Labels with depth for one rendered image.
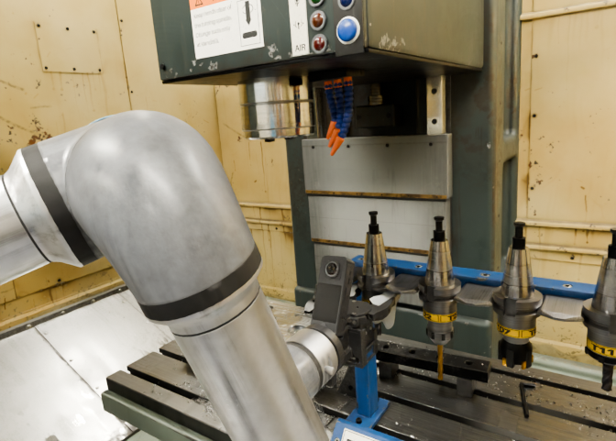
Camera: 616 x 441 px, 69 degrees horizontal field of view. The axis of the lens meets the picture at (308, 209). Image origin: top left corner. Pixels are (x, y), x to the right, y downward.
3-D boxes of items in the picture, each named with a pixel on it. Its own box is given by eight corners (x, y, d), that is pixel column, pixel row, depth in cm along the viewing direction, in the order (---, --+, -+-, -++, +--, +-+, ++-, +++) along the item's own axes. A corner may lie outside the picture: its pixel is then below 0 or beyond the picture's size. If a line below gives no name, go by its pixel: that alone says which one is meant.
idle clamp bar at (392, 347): (487, 402, 91) (487, 373, 89) (367, 374, 103) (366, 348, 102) (490, 388, 95) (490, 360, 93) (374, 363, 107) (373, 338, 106)
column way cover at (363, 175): (448, 314, 130) (446, 134, 120) (312, 288, 157) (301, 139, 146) (453, 307, 134) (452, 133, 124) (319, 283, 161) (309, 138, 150)
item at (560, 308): (583, 326, 56) (583, 320, 56) (535, 318, 59) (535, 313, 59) (586, 305, 62) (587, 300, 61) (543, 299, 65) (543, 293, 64)
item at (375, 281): (401, 282, 76) (401, 268, 76) (383, 295, 72) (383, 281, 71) (368, 276, 80) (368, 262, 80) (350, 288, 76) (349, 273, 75)
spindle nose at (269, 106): (330, 133, 100) (326, 76, 97) (282, 138, 88) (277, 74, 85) (277, 135, 110) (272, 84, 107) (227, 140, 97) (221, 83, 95)
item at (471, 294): (489, 310, 62) (489, 305, 62) (451, 303, 65) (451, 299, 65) (500, 292, 68) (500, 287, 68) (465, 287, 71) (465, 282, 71)
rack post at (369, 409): (368, 435, 84) (361, 284, 78) (344, 425, 87) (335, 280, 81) (390, 404, 92) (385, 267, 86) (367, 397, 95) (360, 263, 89)
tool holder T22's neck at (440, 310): (462, 314, 70) (462, 295, 70) (445, 326, 67) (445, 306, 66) (434, 306, 74) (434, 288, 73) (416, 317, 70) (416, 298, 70)
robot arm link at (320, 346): (273, 335, 59) (325, 349, 55) (293, 320, 63) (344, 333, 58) (278, 385, 61) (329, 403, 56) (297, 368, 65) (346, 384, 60)
